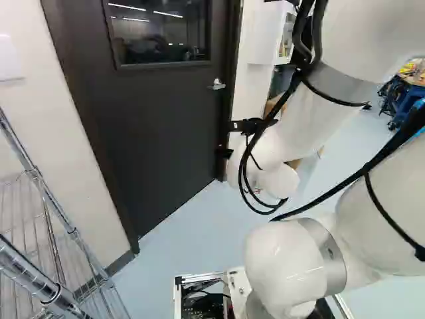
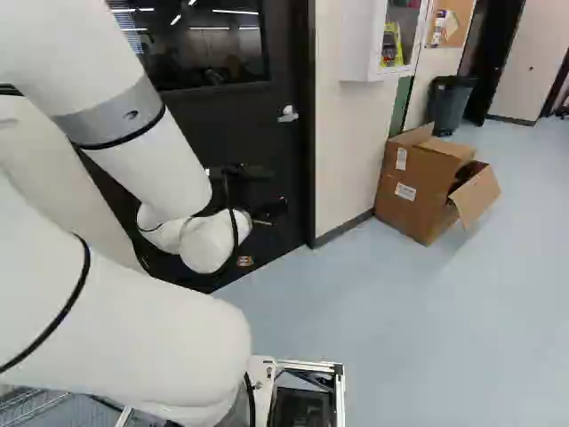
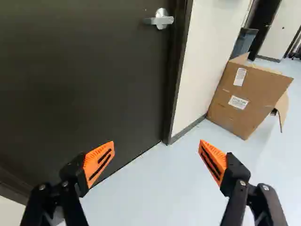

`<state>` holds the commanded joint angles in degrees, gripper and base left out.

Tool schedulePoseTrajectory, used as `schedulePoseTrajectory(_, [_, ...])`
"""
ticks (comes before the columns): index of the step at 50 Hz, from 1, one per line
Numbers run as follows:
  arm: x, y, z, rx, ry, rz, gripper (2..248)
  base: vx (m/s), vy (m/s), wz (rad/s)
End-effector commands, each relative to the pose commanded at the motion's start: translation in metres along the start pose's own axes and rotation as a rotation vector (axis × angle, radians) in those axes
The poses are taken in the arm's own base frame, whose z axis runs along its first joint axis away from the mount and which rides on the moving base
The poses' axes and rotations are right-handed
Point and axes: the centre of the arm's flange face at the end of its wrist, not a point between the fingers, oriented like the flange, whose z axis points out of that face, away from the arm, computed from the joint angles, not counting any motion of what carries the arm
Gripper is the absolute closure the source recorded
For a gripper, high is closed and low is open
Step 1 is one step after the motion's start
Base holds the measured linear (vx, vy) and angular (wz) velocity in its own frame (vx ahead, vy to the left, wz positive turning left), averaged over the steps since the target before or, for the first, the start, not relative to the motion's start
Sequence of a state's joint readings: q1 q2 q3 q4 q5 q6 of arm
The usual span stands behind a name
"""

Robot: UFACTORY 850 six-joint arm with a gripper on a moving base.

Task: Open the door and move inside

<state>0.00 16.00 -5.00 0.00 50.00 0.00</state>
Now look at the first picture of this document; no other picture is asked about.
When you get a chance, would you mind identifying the dark brown door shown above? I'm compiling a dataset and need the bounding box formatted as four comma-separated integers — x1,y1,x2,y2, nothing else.
41,0,242,255

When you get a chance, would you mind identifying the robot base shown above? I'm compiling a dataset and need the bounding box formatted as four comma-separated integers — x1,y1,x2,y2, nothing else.
172,265,355,319

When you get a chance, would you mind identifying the chrome wire shelf rack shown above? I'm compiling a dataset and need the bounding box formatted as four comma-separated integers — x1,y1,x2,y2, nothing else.
0,106,132,319

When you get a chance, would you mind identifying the blue tool cart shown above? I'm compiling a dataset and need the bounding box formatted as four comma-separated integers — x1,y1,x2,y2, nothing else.
378,58,425,132

